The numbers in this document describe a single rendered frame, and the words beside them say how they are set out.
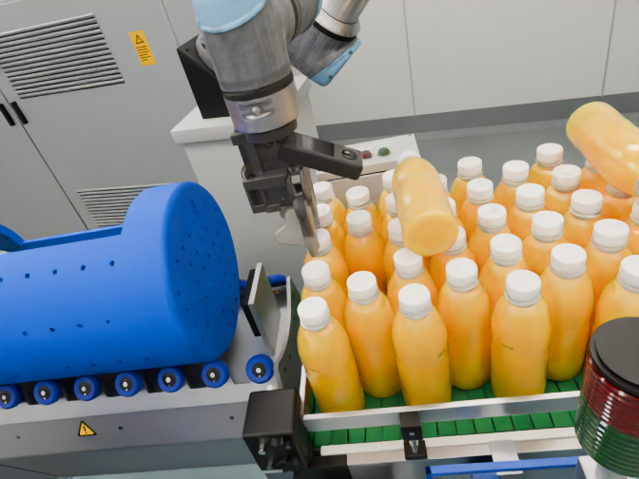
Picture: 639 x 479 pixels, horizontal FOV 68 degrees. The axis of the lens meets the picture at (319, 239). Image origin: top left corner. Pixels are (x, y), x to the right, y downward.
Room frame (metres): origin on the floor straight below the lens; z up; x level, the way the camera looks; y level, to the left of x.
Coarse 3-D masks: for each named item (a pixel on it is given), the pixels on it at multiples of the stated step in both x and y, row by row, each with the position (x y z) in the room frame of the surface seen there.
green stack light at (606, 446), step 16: (576, 416) 0.18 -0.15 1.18; (592, 416) 0.16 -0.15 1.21; (576, 432) 0.18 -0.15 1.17; (592, 432) 0.16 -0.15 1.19; (608, 432) 0.15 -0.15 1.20; (592, 448) 0.16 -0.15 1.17; (608, 448) 0.15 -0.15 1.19; (624, 448) 0.14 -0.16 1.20; (608, 464) 0.15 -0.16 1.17; (624, 464) 0.14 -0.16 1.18
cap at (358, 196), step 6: (360, 186) 0.70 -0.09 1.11; (348, 192) 0.69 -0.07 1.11; (354, 192) 0.68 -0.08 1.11; (360, 192) 0.68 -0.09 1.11; (366, 192) 0.67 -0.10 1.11; (348, 198) 0.67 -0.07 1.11; (354, 198) 0.67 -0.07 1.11; (360, 198) 0.66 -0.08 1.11; (366, 198) 0.67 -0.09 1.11; (354, 204) 0.67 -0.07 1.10; (360, 204) 0.66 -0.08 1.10
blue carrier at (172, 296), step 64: (192, 192) 0.66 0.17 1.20; (0, 256) 0.59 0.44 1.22; (64, 256) 0.56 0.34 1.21; (128, 256) 0.53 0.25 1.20; (192, 256) 0.58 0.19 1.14; (0, 320) 0.53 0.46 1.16; (64, 320) 0.51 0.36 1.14; (128, 320) 0.49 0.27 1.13; (192, 320) 0.50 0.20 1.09; (0, 384) 0.56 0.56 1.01
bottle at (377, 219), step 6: (348, 204) 0.68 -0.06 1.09; (366, 204) 0.67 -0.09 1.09; (372, 204) 0.68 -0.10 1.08; (348, 210) 0.68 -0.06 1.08; (354, 210) 0.67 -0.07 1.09; (366, 210) 0.67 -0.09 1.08; (372, 210) 0.67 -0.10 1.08; (372, 216) 0.66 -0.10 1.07; (378, 216) 0.67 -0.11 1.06; (372, 222) 0.65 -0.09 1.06; (378, 222) 0.66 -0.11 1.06; (378, 228) 0.65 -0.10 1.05
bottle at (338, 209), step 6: (330, 198) 0.72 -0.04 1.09; (336, 198) 0.73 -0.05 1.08; (330, 204) 0.71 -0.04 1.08; (336, 204) 0.72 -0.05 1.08; (342, 204) 0.73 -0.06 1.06; (336, 210) 0.71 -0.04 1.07; (342, 210) 0.72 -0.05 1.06; (336, 216) 0.70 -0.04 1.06; (342, 216) 0.71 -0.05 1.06; (342, 222) 0.70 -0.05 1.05
